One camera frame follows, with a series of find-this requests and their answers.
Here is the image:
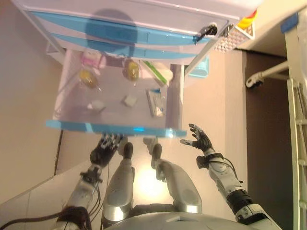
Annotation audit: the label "white cart side bin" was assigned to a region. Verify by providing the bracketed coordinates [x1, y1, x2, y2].
[45, 42, 65, 58]

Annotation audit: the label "black cart key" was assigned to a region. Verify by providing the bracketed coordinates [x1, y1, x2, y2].
[194, 23, 218, 40]

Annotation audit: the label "white bed caster wheel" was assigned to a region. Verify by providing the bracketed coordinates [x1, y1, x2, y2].
[245, 73, 264, 88]

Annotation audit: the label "white blue medical cart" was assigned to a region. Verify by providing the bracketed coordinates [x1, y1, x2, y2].
[11, 0, 259, 135]

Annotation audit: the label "blue fronted cart drawer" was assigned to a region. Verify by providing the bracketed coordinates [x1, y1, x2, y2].
[45, 46, 188, 139]

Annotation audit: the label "blue lidded waste bin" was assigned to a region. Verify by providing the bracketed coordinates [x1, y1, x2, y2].
[188, 57, 209, 79]

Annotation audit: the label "yellow sharps container red lid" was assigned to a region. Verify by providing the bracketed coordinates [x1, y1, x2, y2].
[236, 8, 259, 31]

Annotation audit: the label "blue white medicine box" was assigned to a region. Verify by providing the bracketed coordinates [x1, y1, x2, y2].
[145, 88, 166, 117]

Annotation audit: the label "pink white medicine box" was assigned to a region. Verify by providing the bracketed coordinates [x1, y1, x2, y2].
[80, 49, 106, 69]

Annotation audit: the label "white perforated side basket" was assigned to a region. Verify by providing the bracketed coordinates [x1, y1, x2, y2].
[214, 23, 256, 52]

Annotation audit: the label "white hospital bed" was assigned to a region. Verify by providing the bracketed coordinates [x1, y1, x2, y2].
[244, 0, 307, 230]

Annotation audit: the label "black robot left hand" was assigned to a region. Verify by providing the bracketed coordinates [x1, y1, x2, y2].
[90, 133, 125, 168]

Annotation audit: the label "silver cart lock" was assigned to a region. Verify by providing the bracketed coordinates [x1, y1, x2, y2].
[222, 23, 235, 38]

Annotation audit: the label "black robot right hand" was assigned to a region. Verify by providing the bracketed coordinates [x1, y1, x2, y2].
[180, 123, 215, 154]

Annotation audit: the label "thick black cable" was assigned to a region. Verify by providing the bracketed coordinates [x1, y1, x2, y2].
[0, 206, 92, 230]

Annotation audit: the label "blue tape patch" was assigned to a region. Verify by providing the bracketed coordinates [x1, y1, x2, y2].
[280, 13, 299, 33]

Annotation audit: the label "clear bottle yellow capsules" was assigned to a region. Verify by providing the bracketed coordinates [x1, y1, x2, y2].
[78, 69, 100, 89]
[122, 59, 141, 82]

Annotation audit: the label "green white medicine box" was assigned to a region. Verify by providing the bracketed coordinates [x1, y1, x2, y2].
[141, 60, 173, 87]

